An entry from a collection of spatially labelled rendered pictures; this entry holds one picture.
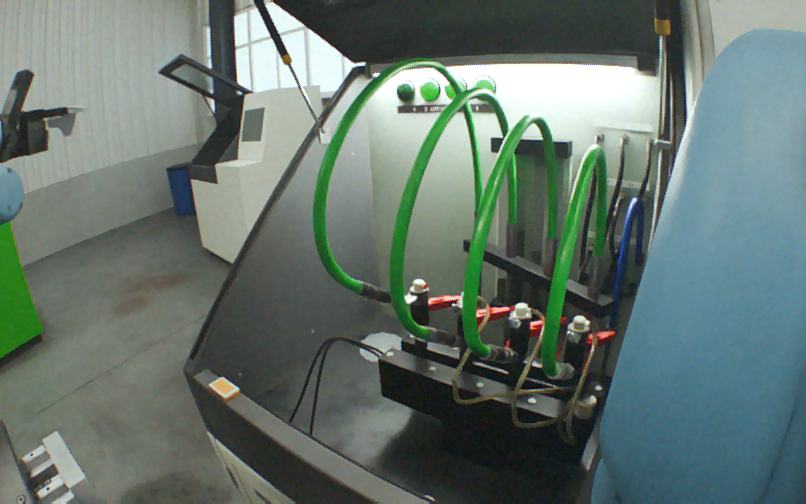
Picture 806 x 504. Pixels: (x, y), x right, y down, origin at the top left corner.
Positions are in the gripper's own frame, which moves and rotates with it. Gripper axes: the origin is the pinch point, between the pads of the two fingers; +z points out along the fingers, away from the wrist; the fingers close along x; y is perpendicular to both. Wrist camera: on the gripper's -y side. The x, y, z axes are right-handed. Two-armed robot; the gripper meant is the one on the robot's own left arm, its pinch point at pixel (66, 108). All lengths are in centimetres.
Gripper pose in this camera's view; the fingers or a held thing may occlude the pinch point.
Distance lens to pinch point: 95.1
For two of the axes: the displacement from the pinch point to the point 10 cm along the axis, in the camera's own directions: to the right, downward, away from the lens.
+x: 9.9, 1.0, -0.3
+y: -0.8, 9.3, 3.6
